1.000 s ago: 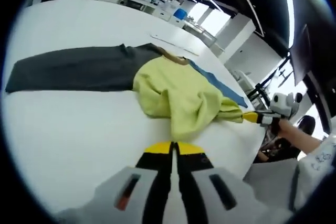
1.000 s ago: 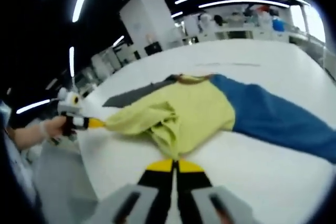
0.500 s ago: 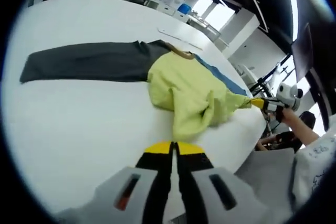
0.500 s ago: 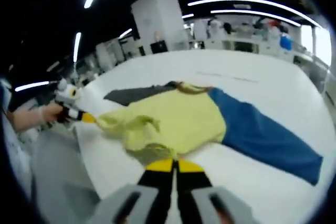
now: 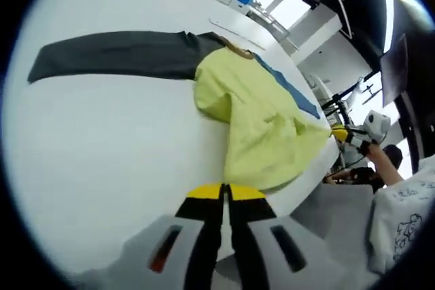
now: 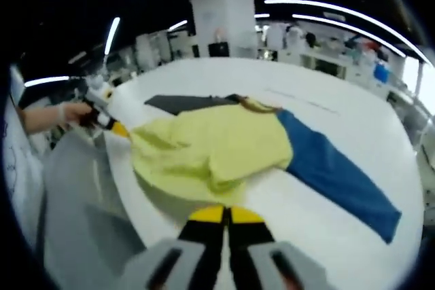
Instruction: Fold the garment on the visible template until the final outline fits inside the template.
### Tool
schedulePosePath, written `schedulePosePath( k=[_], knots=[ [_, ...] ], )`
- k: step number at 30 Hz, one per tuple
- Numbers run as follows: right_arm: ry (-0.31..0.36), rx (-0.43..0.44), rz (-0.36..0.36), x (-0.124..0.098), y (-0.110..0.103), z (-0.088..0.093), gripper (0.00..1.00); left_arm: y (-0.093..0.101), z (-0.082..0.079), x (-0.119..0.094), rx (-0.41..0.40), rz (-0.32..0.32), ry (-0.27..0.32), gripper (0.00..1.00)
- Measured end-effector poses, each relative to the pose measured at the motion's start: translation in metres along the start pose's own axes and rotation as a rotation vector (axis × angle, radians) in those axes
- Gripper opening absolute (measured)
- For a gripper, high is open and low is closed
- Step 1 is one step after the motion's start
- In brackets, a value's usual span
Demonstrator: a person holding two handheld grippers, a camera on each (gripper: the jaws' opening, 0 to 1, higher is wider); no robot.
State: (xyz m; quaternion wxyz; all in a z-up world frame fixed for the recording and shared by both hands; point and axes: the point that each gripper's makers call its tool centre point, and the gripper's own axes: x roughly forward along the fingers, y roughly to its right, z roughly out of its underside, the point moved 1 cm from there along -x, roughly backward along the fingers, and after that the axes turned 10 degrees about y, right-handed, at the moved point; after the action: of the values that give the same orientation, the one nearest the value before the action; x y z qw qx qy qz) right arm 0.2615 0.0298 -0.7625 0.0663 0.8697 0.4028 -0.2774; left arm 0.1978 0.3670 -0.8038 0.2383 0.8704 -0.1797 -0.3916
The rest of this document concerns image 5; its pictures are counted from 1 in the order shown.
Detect dark hanging monitor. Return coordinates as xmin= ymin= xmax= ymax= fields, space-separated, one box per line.
xmin=379 ymin=33 xmax=409 ymax=108

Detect wide curved ceiling light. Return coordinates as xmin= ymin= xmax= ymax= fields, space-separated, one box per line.
xmin=376 ymin=0 xmax=396 ymax=54

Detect black tripod stand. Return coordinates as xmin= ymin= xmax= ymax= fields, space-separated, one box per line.
xmin=320 ymin=72 xmax=375 ymax=126

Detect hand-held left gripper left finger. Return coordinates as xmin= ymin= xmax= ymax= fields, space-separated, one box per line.
xmin=115 ymin=183 xmax=226 ymax=290

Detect white table socket panel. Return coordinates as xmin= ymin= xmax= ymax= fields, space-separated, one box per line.
xmin=208 ymin=17 xmax=266 ymax=50

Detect operator in white shirt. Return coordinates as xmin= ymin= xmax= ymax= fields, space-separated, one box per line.
xmin=368 ymin=168 xmax=435 ymax=274

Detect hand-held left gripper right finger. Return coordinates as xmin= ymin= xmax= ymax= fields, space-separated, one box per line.
xmin=224 ymin=183 xmax=341 ymax=290

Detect person's right hand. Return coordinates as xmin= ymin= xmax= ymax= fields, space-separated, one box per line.
xmin=360 ymin=141 xmax=385 ymax=162

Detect yellow-green colour-block garment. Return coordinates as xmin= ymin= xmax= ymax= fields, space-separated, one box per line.
xmin=27 ymin=30 xmax=336 ymax=196

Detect white frame table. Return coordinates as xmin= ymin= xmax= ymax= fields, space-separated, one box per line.
xmin=247 ymin=3 xmax=290 ymax=40

